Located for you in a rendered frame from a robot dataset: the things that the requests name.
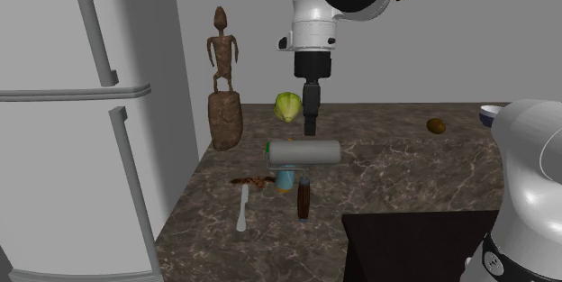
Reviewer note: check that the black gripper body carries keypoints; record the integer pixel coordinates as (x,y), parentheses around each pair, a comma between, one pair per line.
(311,64)

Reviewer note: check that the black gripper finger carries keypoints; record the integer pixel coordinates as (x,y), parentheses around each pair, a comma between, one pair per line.
(311,105)

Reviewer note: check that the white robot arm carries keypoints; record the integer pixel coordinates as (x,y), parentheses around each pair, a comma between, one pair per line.
(527,175)

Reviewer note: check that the green cabbage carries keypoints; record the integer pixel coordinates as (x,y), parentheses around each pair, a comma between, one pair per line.
(287,106)

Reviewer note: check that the blue and orange cup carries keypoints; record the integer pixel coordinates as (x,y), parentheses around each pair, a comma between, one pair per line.
(285,179)

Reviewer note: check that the brown wooden figure statue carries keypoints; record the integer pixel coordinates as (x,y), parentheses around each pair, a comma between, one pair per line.
(224,96)

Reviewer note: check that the brown flat scrap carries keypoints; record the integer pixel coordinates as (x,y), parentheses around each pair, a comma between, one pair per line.
(252,180)

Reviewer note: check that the white knife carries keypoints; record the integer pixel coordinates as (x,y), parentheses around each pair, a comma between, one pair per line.
(242,211)

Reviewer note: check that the brown kiwi fruit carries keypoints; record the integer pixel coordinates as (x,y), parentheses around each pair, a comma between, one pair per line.
(436,126)

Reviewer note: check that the dark robot stand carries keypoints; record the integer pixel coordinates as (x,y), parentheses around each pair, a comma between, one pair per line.
(412,246)

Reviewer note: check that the white and blue bowl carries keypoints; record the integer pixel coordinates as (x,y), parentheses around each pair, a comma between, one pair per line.
(488,113)

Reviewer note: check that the grey refrigerator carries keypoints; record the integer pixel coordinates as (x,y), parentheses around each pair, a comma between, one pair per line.
(66,140)

